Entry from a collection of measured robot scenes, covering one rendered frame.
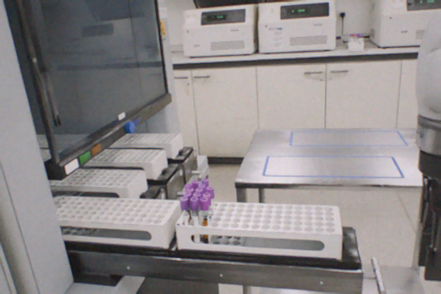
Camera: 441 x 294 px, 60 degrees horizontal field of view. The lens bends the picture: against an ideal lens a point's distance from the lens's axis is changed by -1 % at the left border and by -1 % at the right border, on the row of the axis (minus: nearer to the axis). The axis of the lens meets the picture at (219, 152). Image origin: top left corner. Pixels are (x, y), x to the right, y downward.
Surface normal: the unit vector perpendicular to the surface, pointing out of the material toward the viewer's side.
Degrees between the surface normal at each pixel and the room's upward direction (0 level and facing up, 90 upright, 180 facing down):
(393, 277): 0
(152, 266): 90
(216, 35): 90
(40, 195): 90
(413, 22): 90
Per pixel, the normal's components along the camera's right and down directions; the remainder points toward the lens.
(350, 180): -0.07, -0.93
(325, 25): -0.21, 0.36
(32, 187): 0.97, 0.00
